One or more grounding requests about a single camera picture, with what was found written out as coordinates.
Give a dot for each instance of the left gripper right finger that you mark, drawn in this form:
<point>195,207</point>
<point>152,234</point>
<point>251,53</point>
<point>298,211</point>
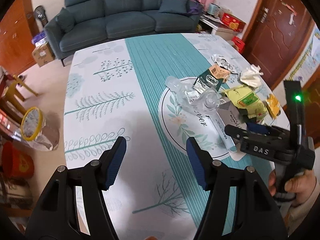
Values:
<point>256,214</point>

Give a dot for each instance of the small orange sachet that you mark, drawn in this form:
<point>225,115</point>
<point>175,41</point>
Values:
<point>273,106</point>

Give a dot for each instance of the cardboard box on floor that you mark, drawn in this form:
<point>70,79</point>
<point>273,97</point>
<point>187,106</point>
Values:
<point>43,54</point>

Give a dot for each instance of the orange brown small carton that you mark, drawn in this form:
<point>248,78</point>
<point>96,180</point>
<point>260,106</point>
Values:
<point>219,72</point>

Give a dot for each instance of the floral teal tablecloth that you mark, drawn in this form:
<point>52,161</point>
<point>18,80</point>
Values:
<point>117,89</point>

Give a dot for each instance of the dark teal cushion left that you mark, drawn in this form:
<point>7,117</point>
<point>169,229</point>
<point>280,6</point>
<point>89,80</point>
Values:
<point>65,20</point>

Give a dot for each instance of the person's right hand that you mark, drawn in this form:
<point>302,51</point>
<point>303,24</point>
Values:
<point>303,186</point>

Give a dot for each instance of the purple bag on sofa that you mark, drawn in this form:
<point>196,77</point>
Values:
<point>194,7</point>

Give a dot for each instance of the yellow rimmed trash bin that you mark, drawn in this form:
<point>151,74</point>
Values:
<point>38,132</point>

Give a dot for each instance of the brown wooden door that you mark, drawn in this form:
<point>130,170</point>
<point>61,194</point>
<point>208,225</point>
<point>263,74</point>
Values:
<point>277,37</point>

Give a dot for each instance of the red gift box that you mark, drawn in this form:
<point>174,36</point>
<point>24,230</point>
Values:
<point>233,22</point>

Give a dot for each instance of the small red box on floor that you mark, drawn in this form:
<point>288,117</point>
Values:
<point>238,45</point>

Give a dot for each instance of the dark teal cushion right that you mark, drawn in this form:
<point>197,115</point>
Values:
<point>173,7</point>

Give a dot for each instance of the white side table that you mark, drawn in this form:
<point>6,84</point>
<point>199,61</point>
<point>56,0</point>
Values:
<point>216,28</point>

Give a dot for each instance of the white tissue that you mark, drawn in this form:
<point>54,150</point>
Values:
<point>252,76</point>

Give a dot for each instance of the dark teal sofa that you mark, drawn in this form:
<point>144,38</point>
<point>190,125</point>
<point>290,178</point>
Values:
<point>99,21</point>

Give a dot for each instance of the yellow green snack bag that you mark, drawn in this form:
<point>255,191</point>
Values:
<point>247,102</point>

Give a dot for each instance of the dark green snack packet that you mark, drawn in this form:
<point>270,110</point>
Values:
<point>208,79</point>

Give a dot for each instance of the wooden chair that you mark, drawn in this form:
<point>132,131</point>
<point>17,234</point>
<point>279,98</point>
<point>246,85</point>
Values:
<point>10,96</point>

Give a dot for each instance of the giraffe height chart poster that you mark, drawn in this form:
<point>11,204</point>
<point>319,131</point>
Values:
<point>308,61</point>

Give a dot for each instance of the white coconut print wrapper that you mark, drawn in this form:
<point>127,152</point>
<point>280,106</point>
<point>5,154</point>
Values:
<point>226,63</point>

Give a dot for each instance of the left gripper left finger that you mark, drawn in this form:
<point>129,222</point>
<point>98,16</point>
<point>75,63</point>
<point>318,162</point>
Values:
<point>55,215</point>

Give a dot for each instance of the crushed clear plastic bottle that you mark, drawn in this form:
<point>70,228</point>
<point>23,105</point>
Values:
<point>192,97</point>

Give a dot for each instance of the red bucket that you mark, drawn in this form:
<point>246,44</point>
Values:
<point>15,163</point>

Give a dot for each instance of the dark teal cushion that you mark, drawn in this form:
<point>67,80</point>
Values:
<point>173,7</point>
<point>65,20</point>

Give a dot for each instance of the light blue long box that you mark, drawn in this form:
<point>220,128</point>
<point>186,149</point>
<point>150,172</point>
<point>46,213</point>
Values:
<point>220,127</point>

